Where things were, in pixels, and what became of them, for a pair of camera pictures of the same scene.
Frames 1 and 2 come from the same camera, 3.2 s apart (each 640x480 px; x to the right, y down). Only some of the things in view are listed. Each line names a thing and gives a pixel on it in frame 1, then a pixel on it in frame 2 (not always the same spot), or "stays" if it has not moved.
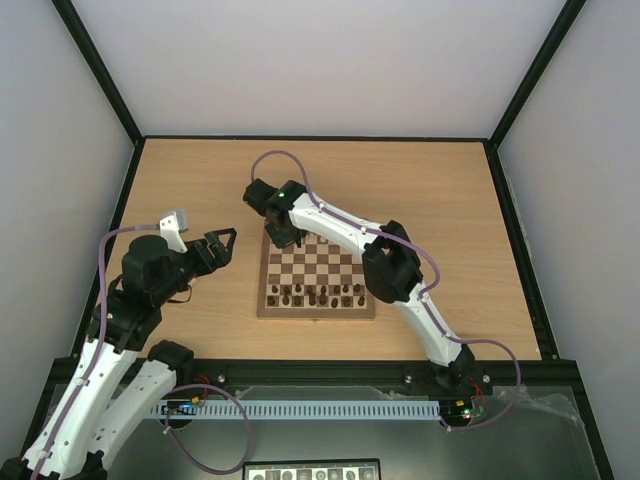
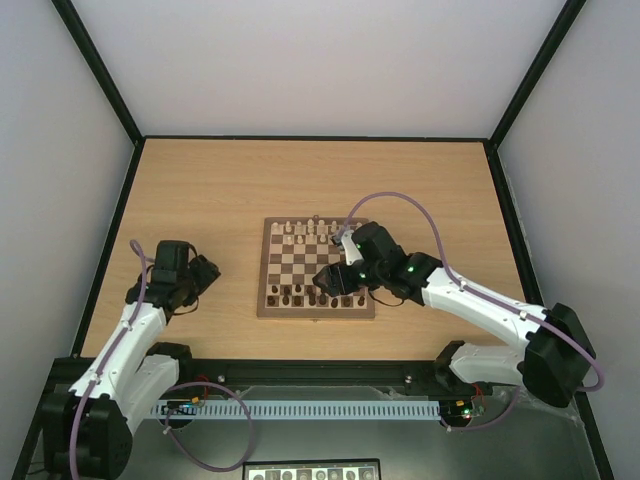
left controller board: x=182 y=407 stays
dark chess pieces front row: x=312 y=301 stays
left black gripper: x=209 y=264 to x=209 y=272
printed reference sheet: x=313 y=469 stays
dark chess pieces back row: x=309 y=289 stays
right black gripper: x=282 y=233 to x=343 y=276
